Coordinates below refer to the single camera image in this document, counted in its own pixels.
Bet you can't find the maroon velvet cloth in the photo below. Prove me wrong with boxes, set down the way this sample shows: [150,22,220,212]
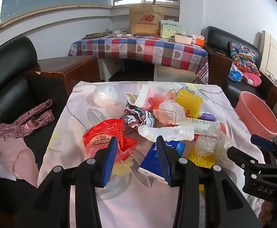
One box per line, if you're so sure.
[0,98,56,139]

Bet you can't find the clear crumpled plastic film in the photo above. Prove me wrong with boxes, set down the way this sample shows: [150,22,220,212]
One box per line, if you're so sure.
[195,133,236,157]

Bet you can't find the pink orange plastic wrapper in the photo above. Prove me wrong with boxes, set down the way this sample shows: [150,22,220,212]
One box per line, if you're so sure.
[154,89,176,103]

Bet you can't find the cream wooden cabinet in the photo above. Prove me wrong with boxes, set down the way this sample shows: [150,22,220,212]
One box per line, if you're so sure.
[255,30,277,81]

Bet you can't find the white desk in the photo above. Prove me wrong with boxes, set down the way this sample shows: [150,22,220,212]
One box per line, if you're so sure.
[98,57,196,84]

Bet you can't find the red plastic snack bag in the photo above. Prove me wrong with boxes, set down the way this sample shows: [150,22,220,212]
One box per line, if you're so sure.
[83,118,138,165]

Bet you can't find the brown paper bag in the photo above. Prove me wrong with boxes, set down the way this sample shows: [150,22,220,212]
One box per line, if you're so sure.
[129,4,166,36]

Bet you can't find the brown wooden side table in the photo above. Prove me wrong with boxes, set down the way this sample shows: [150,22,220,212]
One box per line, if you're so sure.
[30,55,100,95]

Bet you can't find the white foam sheet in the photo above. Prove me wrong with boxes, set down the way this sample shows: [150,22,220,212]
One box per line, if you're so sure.
[138,124,195,142]

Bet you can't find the checkered heart tablecloth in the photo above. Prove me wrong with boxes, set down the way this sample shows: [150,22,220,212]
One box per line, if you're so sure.
[69,35,208,73]

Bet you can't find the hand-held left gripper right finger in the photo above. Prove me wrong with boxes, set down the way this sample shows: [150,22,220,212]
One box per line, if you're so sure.
[156,135,263,228]

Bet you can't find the purple plastic wrapper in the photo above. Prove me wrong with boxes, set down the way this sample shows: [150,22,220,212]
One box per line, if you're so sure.
[200,112,217,122]

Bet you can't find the flat olive box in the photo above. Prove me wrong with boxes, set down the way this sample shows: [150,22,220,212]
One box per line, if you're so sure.
[85,32,107,39]

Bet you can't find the pink garment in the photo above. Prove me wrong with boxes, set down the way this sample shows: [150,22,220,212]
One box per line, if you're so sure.
[0,133,39,188]

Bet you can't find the black leather sofa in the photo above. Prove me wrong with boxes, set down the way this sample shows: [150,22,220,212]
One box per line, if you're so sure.
[0,36,69,228]

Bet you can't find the dark wooden end table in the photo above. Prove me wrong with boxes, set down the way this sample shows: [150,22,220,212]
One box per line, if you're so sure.
[204,45,233,91]

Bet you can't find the white bag with red print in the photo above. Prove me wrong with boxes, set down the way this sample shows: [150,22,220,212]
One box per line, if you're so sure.
[152,99,187,125]

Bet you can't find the green box with panda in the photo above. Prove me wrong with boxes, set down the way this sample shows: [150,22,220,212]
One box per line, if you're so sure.
[160,19,182,39]

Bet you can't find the blue plastic bag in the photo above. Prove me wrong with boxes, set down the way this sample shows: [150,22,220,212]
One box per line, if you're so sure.
[228,66,243,81]

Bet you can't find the dark red floral cloth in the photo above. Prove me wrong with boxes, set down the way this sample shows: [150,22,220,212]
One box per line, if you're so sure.
[194,58,209,84]

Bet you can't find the pink round plastic net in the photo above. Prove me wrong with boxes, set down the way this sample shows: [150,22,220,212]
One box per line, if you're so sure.
[144,97,158,111]

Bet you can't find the white tray box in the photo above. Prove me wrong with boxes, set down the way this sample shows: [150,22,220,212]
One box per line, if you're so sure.
[174,34,193,45]

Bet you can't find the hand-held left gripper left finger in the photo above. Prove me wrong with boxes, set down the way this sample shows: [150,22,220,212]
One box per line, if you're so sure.
[15,136,118,228]

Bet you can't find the orange box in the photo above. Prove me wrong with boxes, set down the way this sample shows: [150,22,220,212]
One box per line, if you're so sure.
[192,35,205,46]

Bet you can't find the black leather armchair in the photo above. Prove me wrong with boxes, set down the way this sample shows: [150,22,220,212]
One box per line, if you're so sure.
[200,26,277,110]

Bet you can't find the pink plastic basin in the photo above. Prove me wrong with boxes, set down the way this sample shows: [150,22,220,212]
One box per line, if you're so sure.
[235,91,277,140]

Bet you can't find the white power strip with cables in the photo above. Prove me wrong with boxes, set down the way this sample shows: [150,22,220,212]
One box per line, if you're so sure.
[105,28,132,38]

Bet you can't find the blue tissue packet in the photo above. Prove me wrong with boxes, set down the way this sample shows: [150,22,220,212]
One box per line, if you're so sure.
[137,141,186,186]

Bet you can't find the long white printed packet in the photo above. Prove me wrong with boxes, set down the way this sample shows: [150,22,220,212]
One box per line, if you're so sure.
[185,117,221,135]

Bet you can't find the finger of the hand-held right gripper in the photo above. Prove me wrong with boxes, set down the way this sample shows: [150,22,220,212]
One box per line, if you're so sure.
[250,134,277,163]
[226,146,267,171]

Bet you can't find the colourful patterned cushion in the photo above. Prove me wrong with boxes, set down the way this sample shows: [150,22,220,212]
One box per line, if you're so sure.
[228,42,260,75]

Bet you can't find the white curved paper strip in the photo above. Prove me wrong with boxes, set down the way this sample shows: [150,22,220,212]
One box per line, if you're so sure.
[125,85,150,108]

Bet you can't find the crumpled printed paper wrapper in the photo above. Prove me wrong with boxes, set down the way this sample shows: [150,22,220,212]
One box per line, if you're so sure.
[122,104,156,129]

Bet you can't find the clear plastic bag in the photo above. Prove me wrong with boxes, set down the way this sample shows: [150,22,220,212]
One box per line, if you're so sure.
[93,85,118,106]

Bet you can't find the pink dotted slipper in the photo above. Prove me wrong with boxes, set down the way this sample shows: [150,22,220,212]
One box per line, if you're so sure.
[242,72,262,87]

